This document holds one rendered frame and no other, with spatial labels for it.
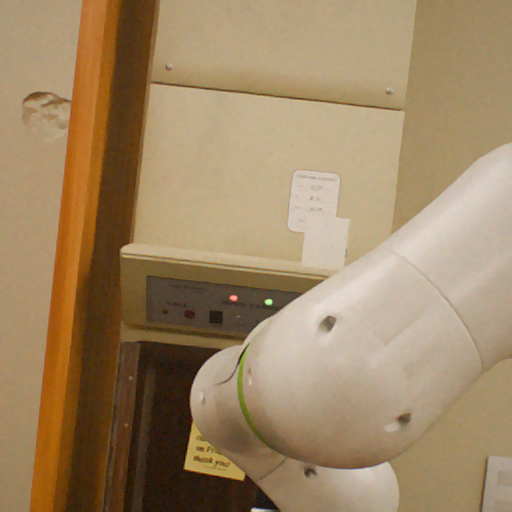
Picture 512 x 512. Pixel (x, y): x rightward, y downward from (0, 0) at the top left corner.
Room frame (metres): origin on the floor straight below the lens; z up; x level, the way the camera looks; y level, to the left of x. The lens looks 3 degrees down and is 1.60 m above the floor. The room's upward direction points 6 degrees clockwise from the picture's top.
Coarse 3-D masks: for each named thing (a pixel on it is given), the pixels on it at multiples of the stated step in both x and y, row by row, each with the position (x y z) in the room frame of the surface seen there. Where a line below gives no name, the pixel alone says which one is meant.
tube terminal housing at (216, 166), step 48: (192, 96) 1.69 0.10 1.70; (240, 96) 1.69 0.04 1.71; (144, 144) 1.70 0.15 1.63; (192, 144) 1.69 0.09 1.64; (240, 144) 1.69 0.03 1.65; (288, 144) 1.69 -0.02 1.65; (336, 144) 1.69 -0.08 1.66; (384, 144) 1.69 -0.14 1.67; (144, 192) 1.70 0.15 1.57; (192, 192) 1.69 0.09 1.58; (240, 192) 1.69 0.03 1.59; (288, 192) 1.69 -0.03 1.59; (384, 192) 1.69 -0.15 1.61; (144, 240) 1.70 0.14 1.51; (192, 240) 1.69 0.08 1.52; (240, 240) 1.69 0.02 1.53; (288, 240) 1.69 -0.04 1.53; (384, 240) 1.69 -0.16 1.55; (144, 336) 1.69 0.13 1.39; (192, 336) 1.69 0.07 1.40; (240, 336) 1.69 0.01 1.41
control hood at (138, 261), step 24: (144, 264) 1.59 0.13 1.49; (168, 264) 1.58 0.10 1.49; (192, 264) 1.58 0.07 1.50; (216, 264) 1.58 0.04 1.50; (240, 264) 1.58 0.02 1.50; (264, 264) 1.58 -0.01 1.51; (288, 264) 1.59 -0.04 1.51; (144, 288) 1.62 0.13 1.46; (264, 288) 1.60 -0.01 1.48; (288, 288) 1.59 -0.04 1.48; (312, 288) 1.59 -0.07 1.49; (144, 312) 1.65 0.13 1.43
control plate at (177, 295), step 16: (160, 288) 1.61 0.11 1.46; (176, 288) 1.61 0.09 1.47; (192, 288) 1.61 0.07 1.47; (208, 288) 1.61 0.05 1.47; (224, 288) 1.60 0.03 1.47; (240, 288) 1.60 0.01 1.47; (256, 288) 1.60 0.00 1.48; (160, 304) 1.64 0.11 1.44; (176, 304) 1.63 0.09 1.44; (192, 304) 1.63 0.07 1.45; (208, 304) 1.63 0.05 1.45; (224, 304) 1.62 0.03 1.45; (240, 304) 1.62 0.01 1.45; (256, 304) 1.62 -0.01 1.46; (272, 304) 1.62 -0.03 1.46; (160, 320) 1.66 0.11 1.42; (176, 320) 1.65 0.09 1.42; (192, 320) 1.65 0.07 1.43; (208, 320) 1.65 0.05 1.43; (224, 320) 1.65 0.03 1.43
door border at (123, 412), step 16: (128, 352) 1.68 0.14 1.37; (128, 368) 1.68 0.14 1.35; (128, 384) 1.68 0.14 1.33; (128, 400) 1.68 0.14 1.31; (112, 416) 1.68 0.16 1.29; (128, 416) 1.68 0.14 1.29; (128, 432) 1.68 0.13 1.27; (112, 448) 1.68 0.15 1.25; (128, 448) 1.68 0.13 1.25; (112, 464) 1.68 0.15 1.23; (128, 464) 1.68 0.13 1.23; (112, 480) 1.68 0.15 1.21; (112, 496) 1.68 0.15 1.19
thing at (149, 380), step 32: (160, 352) 1.68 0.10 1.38; (192, 352) 1.68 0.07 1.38; (160, 384) 1.68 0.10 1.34; (192, 384) 1.68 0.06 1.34; (160, 416) 1.68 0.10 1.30; (160, 448) 1.68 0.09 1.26; (128, 480) 1.68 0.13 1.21; (160, 480) 1.68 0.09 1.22; (192, 480) 1.68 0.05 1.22; (224, 480) 1.68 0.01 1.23
